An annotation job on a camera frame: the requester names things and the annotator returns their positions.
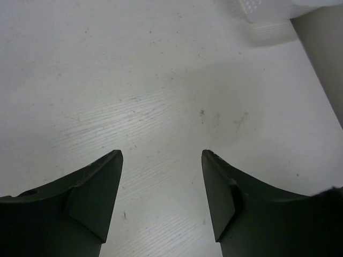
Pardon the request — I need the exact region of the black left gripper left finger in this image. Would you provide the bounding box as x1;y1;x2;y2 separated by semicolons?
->
1;150;123;256

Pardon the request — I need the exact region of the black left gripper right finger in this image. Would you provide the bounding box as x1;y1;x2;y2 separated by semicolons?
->
202;150;342;256

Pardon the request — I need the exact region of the white plastic laundry basket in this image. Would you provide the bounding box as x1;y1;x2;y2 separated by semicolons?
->
227;0;298;43

